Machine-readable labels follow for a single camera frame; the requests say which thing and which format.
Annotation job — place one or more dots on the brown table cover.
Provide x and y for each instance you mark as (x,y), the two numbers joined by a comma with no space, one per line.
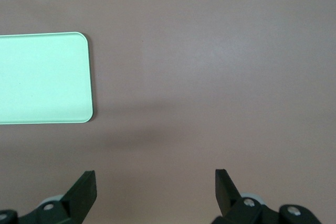
(210,77)

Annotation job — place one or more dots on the light green rectangular tray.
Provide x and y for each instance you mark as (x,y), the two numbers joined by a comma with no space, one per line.
(42,77)

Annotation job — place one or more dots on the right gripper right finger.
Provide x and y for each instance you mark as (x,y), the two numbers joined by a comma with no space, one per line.
(225,192)

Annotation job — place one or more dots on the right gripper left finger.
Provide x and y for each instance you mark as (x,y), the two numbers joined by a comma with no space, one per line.
(78,197)

